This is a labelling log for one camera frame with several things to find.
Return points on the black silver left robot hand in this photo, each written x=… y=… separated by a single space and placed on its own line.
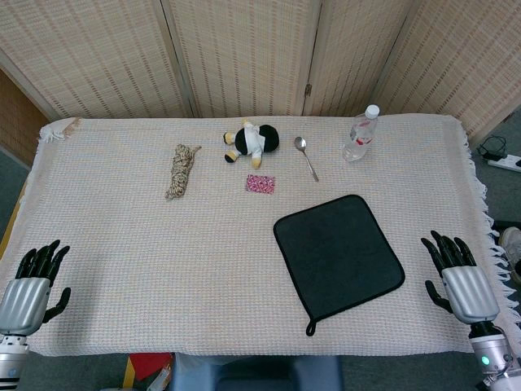
x=20 y=299

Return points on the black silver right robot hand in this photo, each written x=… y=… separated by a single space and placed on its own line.
x=468 y=291

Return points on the black and yellow cloth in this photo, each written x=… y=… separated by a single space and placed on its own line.
x=338 y=256

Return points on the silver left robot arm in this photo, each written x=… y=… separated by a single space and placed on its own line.
x=10 y=360

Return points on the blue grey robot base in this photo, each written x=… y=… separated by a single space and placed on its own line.
x=252 y=372

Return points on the light woven fringed tablecloth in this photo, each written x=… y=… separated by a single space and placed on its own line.
x=163 y=264

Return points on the white sneaker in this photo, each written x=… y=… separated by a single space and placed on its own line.
x=512 y=244

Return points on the white power strip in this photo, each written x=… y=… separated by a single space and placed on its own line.
x=506 y=163

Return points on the red and yellow object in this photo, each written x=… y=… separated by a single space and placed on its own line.
x=148 y=362

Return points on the clear plastic water bottle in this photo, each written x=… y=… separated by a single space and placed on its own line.
x=360 y=134

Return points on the metal spoon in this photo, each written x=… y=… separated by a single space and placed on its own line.
x=300 y=143

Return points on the woven folding screen panel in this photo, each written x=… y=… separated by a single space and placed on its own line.
x=244 y=53
x=350 y=53
x=93 y=53
x=460 y=61

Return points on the pink patterned card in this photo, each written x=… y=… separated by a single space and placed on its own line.
x=259 y=184

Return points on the black white plush toy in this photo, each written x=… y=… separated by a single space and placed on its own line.
x=266 y=136

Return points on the brass screen hinge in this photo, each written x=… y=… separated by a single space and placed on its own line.
x=308 y=89

